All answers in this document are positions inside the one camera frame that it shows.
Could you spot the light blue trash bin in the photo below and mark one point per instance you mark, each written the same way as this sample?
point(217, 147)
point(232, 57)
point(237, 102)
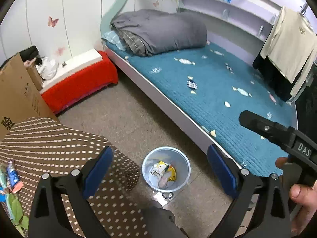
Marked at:
point(183, 163)

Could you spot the white wardrobe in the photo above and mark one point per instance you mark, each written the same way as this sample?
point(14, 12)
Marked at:
point(37, 0)

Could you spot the faint pink butterfly sticker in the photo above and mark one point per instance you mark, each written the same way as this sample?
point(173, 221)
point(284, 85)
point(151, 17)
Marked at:
point(60, 51)

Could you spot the beige hanging shirt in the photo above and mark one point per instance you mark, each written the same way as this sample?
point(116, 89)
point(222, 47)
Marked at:
point(289, 44)

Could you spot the teal snack wrapper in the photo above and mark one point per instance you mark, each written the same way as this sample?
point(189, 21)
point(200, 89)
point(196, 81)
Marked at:
point(3, 178)

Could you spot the light blue striped pillow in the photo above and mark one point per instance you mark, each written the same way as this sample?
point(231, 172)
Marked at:
point(111, 38)

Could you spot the person's right hand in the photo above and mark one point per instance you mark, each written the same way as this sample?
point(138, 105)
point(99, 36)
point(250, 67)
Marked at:
point(305, 203)

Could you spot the large cardboard box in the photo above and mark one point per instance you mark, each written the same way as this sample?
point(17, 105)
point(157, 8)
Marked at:
point(17, 89)

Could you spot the white paper receipts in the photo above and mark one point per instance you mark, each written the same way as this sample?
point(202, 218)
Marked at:
point(156, 171)

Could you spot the brown polka-dot tablecloth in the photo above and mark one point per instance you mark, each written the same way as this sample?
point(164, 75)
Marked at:
point(62, 141)

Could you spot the pink plastic-wrapped bundle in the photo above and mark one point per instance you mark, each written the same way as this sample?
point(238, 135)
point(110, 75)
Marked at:
point(163, 182)

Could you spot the white board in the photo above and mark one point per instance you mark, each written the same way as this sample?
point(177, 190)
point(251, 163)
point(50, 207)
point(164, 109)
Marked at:
point(79, 63)

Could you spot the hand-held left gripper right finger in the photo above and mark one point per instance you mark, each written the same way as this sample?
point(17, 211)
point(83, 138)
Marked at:
point(223, 172)

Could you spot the lilac wall shelf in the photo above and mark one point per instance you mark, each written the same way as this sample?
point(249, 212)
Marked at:
point(223, 12)

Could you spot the green leaf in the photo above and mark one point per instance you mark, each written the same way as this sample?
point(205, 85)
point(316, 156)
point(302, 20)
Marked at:
point(14, 208)

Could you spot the green white bunk bed frame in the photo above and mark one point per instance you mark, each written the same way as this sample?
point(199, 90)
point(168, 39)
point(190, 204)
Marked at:
point(138, 74)

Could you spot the plaid pillow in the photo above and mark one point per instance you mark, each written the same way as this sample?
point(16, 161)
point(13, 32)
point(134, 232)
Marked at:
point(135, 43)

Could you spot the yellow paper bag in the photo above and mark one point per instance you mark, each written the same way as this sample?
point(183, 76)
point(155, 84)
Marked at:
point(171, 174)

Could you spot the black hanging garment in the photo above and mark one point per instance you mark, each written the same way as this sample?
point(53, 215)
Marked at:
point(275, 79)

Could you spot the red bench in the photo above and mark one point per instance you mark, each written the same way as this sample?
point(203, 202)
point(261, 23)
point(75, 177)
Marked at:
point(81, 84)

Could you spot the person's dark trouser leg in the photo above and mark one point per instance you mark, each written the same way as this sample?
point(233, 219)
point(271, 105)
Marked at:
point(158, 218)

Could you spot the blue snack wrapper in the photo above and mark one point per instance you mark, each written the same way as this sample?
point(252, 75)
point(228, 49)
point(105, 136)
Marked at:
point(12, 176)

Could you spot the small pink butterfly sticker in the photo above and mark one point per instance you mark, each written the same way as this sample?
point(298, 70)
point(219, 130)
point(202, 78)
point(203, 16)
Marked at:
point(155, 3)

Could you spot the white plastic bag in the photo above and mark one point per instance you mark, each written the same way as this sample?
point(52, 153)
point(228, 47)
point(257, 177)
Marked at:
point(48, 68)

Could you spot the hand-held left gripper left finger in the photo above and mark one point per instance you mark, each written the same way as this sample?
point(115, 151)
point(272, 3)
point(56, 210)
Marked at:
point(97, 173)

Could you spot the grey duvet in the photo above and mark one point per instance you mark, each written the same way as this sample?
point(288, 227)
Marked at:
point(168, 29)

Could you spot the blue candy-print bedsheet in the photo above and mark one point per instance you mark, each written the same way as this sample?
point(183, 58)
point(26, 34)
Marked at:
point(198, 91)

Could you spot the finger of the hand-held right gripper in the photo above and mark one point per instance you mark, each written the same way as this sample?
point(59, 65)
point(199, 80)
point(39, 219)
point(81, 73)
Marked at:
point(262, 129)

